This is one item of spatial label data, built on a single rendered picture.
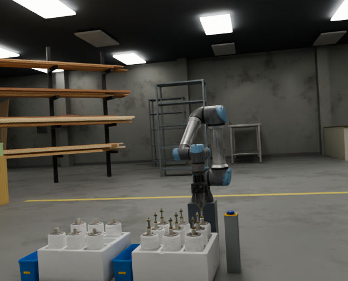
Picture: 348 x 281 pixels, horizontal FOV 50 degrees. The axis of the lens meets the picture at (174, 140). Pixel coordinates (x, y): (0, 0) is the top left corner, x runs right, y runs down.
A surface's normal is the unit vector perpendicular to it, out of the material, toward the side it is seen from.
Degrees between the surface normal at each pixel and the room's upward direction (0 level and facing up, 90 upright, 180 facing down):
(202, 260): 90
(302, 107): 90
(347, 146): 90
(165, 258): 90
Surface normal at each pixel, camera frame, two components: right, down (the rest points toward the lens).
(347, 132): -0.20, 0.02
